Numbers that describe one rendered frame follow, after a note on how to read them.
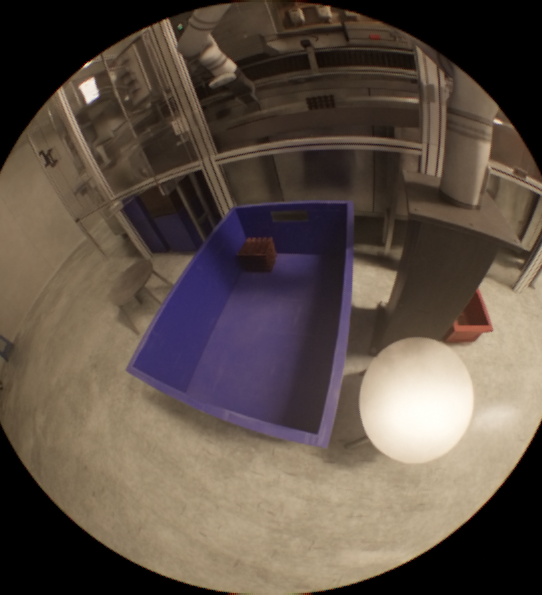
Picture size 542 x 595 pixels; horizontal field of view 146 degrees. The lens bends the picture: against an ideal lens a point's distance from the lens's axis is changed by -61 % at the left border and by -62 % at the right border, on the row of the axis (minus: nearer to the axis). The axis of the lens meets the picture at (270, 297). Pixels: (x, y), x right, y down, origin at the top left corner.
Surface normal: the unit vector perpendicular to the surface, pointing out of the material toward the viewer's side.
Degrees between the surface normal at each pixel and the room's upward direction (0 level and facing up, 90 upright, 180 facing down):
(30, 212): 90
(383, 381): 0
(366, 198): 90
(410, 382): 0
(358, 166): 90
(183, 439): 0
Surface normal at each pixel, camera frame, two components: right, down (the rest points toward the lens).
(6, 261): 0.92, 0.11
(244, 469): -0.22, -0.62
